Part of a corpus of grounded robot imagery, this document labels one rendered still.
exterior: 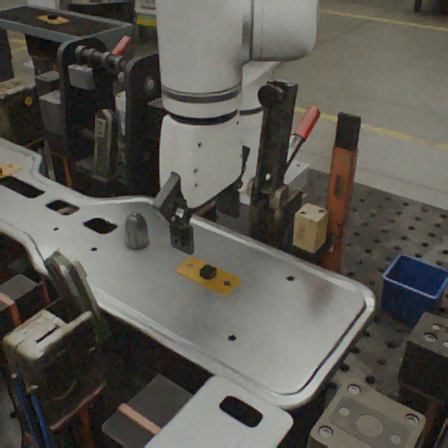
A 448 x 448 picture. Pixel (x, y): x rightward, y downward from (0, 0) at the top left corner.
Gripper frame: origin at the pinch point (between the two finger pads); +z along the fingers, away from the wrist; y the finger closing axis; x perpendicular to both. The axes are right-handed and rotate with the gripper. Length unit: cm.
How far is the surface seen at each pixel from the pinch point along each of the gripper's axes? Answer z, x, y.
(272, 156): -3.3, 0.2, -14.6
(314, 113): -6.1, 0.8, -24.9
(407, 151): 112, -50, -255
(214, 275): 7.5, 1.1, 0.0
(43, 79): -1, -56, -19
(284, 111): -10.2, 1.6, -14.7
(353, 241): 39, -2, -58
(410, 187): 112, -33, -214
